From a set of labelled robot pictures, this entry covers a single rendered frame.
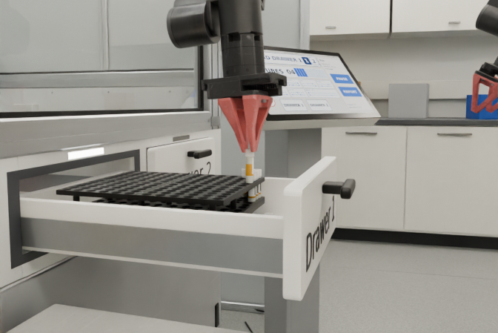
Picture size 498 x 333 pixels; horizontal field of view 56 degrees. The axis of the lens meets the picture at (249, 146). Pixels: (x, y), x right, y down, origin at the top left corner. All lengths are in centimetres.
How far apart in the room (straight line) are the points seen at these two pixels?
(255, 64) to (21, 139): 30
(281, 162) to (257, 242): 108
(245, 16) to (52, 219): 34
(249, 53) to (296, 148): 96
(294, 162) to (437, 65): 279
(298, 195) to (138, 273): 48
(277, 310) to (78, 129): 116
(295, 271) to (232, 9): 34
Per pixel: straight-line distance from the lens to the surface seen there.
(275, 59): 154
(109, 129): 76
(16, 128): 60
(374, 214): 352
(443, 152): 349
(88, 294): 75
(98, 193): 60
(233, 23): 62
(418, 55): 418
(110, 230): 55
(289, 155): 152
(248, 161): 63
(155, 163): 85
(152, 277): 92
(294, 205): 44
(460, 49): 423
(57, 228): 59
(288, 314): 167
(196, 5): 66
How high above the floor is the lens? 101
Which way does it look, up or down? 5 degrees down
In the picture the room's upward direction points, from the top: straight up
